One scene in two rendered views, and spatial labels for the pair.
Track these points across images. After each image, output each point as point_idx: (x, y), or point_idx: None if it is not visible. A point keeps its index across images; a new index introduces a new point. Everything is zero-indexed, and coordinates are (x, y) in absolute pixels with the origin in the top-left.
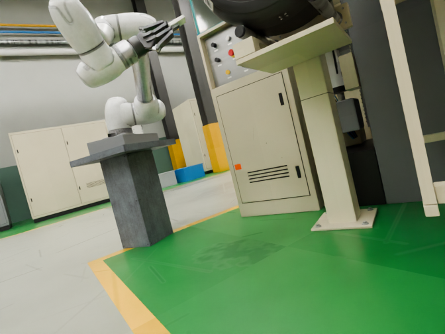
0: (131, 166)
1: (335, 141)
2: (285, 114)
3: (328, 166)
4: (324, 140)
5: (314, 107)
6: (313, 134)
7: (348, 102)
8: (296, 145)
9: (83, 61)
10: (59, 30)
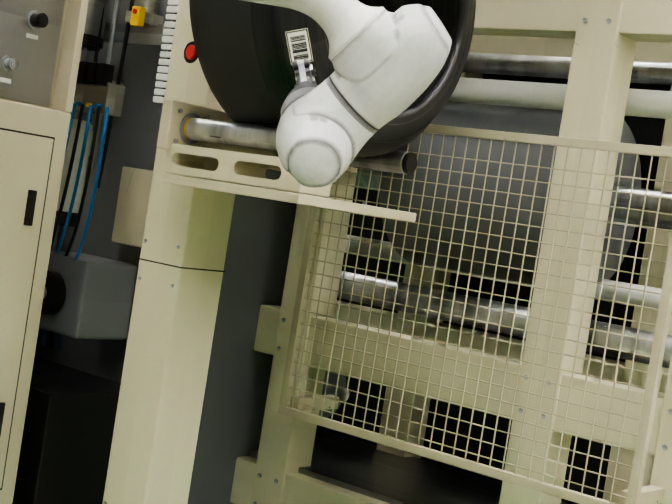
0: None
1: (203, 375)
2: (25, 252)
3: (177, 427)
4: (189, 369)
5: (196, 292)
6: (176, 350)
7: (130, 273)
8: (19, 344)
9: (347, 132)
10: (407, 75)
